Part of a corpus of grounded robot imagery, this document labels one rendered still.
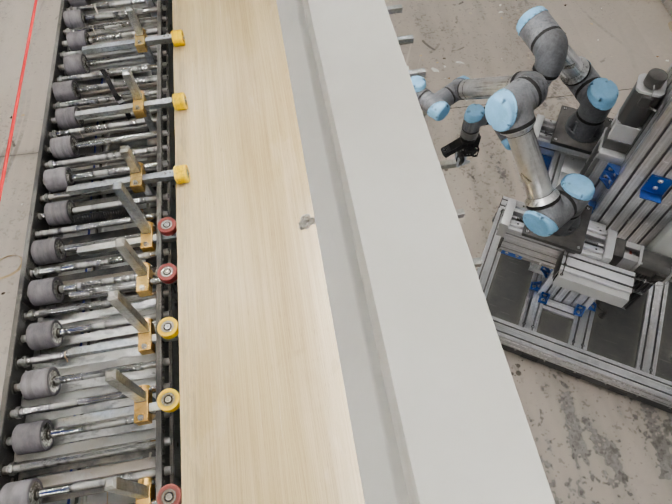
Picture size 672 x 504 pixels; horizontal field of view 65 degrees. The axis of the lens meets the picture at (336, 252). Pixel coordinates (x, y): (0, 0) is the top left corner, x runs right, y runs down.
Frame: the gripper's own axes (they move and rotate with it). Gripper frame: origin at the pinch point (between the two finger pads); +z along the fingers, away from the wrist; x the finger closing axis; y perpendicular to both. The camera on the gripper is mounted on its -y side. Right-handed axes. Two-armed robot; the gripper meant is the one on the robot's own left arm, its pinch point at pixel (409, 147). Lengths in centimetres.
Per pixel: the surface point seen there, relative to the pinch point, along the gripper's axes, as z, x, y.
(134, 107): 1, 121, 50
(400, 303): -147, 45, -135
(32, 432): 13, 158, -92
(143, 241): 15, 121, -17
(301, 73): -138, 48, -102
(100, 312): 27, 143, -42
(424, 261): -147, 43, -132
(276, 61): 8, 52, 76
